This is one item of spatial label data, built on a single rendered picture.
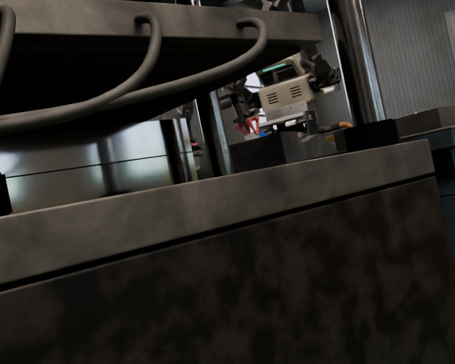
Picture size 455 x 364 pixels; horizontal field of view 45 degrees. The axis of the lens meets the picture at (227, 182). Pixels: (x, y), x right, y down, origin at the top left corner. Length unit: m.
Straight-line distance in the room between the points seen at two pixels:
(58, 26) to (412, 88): 9.00
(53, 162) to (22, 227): 0.64
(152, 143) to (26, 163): 0.30
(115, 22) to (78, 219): 0.30
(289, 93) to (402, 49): 7.11
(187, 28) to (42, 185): 0.50
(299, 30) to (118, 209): 0.52
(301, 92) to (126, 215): 2.09
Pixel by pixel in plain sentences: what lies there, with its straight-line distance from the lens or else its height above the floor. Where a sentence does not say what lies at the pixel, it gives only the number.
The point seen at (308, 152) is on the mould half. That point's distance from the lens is 1.86.
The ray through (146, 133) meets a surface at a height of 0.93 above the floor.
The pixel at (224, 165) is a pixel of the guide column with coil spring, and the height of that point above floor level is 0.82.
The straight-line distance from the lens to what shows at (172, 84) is 0.63.
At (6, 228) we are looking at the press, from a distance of 0.53.
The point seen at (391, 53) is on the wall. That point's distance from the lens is 9.71.
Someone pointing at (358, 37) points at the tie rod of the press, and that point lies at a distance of 0.99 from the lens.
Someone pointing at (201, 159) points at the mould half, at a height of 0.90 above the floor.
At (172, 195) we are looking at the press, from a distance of 0.61.
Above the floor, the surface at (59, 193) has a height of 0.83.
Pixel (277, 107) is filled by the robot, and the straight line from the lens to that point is 2.66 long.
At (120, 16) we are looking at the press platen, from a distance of 0.76.
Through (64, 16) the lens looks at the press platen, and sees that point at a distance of 0.72.
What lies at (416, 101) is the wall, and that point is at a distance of 9.54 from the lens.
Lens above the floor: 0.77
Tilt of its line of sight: 1 degrees up
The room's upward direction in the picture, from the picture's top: 12 degrees counter-clockwise
